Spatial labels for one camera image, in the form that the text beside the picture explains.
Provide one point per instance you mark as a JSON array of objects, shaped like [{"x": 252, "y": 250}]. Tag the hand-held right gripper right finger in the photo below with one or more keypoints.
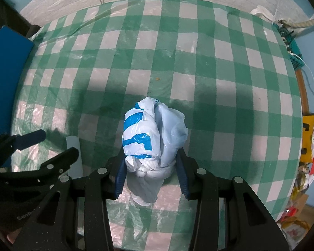
[{"x": 182, "y": 177}]

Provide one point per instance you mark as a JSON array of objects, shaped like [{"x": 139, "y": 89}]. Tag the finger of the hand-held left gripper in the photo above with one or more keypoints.
[
  {"x": 31, "y": 138},
  {"x": 65, "y": 157}
]

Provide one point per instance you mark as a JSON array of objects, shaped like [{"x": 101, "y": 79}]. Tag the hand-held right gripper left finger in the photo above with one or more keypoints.
[{"x": 119, "y": 177}]

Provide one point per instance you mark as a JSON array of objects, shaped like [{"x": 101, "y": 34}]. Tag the white plastic bag blue print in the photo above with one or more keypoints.
[{"x": 151, "y": 141}]

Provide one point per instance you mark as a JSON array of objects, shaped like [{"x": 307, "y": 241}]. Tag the person's left hand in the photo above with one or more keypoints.
[{"x": 14, "y": 239}]

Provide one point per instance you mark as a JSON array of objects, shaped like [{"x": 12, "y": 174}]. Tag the white flat strip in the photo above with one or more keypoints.
[{"x": 74, "y": 151}]

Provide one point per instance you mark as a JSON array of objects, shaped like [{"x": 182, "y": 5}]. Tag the blue flat case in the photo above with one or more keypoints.
[{"x": 7, "y": 78}]

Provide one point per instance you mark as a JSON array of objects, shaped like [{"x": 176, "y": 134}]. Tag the black stand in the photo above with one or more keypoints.
[{"x": 33, "y": 30}]

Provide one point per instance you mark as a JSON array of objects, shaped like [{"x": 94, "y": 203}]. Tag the pile of colourful packets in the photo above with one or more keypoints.
[{"x": 311, "y": 177}]

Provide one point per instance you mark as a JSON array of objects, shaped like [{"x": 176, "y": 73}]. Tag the yellow box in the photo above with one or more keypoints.
[{"x": 307, "y": 136}]

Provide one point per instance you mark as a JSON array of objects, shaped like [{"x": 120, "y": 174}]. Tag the teal plastic basket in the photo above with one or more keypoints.
[{"x": 293, "y": 47}]

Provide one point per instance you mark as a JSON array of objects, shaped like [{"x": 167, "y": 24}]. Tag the white plastic object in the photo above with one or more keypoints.
[{"x": 261, "y": 12}]

